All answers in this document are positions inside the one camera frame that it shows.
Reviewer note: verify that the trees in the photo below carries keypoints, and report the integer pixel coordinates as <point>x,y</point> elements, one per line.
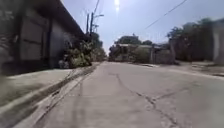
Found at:
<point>193,40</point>
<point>128,40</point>

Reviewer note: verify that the green bushes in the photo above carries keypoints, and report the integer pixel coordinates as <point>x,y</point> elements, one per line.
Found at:
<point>79,56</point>

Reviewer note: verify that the grey concrete road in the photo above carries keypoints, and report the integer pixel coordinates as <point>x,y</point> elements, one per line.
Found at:
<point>133,100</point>

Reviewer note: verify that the utility pole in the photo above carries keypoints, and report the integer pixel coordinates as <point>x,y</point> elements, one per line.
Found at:
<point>91,25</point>

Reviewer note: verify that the concrete kerb with gutter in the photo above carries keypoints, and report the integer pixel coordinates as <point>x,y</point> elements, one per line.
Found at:
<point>45,96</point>

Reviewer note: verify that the grey building with dark posts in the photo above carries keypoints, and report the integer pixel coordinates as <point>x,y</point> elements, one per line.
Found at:
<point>33,36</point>

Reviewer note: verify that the grey concrete sidewalk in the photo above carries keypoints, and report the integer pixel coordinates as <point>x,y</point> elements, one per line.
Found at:
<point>30,81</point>

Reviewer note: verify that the concrete roadside strip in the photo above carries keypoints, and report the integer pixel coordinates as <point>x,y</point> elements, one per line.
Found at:
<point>203,68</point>

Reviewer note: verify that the low building with wall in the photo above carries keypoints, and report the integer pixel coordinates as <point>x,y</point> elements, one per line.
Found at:
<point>133,53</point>

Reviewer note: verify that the pale wall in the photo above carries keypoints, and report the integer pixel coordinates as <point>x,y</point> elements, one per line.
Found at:
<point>218,40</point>

